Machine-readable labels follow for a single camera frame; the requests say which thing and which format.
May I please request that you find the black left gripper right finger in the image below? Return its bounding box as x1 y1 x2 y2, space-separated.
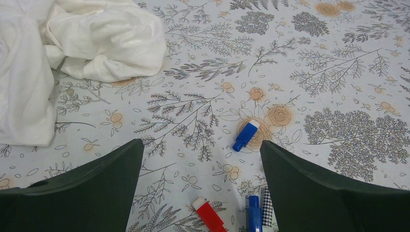
260 140 410 232

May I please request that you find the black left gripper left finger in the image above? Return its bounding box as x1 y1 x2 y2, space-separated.
0 139 144 232

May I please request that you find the blue eraser cap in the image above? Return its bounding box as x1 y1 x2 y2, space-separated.
248 195 263 232
232 120 260 152

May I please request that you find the red pen cap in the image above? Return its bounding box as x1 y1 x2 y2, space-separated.
191 198 227 232

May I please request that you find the floral table mat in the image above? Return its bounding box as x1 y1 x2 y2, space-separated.
0 0 410 232

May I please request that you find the white crumpled cloth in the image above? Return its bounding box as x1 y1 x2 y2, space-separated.
0 0 166 146

